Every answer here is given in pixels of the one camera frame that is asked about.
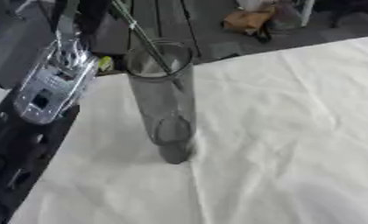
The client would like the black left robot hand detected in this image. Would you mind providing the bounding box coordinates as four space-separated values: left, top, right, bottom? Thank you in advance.
47 0 116 56

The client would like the transparent grey cylinder vase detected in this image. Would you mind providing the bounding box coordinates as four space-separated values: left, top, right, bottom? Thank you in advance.
123 39 200 165

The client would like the yellow-green small object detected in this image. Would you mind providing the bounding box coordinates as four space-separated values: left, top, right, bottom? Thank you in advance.
96 55 117 73

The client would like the thin black tripod leg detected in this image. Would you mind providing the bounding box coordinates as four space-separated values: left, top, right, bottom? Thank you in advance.
179 0 202 58

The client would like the tan bag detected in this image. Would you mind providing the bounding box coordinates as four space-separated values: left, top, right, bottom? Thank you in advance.
221 4 278 44

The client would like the white pole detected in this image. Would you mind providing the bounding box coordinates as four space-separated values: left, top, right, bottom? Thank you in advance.
299 0 316 28

